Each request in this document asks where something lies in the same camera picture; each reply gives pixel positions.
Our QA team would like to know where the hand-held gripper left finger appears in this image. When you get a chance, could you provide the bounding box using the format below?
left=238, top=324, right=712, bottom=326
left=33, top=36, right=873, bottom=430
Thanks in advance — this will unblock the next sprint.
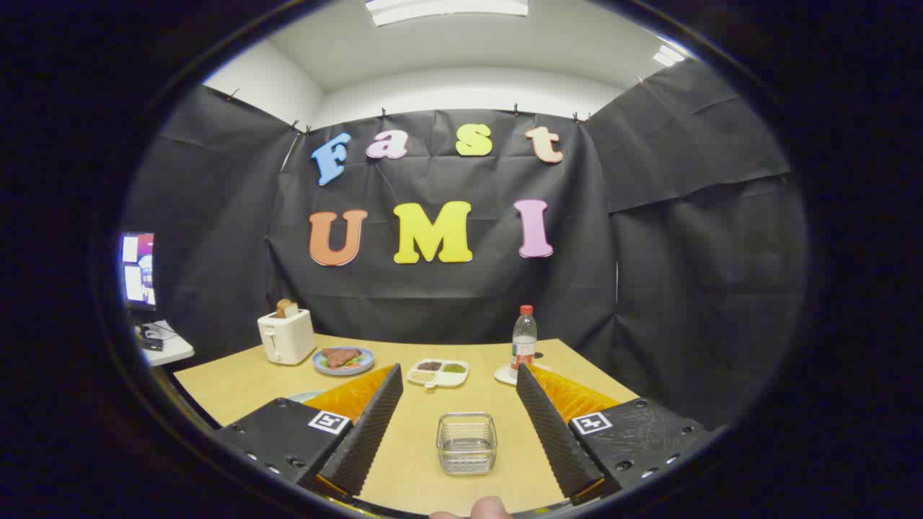
left=213, top=364, right=404, bottom=497

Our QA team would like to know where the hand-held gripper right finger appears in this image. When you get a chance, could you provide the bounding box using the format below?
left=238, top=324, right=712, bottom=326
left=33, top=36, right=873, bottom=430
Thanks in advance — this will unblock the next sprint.
left=516, top=363, right=715, bottom=505

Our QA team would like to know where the blue plate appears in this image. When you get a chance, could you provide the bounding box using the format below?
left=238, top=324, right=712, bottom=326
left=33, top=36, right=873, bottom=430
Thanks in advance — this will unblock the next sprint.
left=312, top=347, right=376, bottom=377

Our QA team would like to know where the white square coaster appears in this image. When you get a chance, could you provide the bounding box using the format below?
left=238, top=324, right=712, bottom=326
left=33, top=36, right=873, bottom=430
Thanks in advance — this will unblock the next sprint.
left=494, top=363, right=549, bottom=386

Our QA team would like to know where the clear water bottle red cap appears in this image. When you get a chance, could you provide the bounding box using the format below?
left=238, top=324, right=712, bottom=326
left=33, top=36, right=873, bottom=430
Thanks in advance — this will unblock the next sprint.
left=511, top=305, right=538, bottom=379

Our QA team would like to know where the white divided dish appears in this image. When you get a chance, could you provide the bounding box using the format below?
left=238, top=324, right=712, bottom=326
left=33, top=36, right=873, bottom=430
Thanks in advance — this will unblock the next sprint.
left=407, top=359, right=470, bottom=389

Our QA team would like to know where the white toaster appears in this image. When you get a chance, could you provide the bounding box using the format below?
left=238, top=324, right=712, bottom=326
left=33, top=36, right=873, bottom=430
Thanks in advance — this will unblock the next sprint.
left=257, top=309, right=317, bottom=365

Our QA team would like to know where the black backdrop cloth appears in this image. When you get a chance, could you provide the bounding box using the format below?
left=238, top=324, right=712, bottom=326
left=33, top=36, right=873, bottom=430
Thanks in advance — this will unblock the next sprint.
left=123, top=58, right=808, bottom=433

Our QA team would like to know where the white side table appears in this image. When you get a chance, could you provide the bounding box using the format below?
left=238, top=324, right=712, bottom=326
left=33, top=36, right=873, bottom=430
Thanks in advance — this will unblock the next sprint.
left=137, top=321, right=195, bottom=367

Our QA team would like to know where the computer monitor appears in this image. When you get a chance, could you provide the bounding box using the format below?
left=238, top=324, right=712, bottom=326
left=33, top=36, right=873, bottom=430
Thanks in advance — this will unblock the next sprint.
left=120, top=232, right=156, bottom=311

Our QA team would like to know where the metal wire basket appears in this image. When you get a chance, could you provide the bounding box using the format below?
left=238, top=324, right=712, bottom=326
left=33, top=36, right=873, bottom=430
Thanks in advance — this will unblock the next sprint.
left=436, top=412, right=498, bottom=476

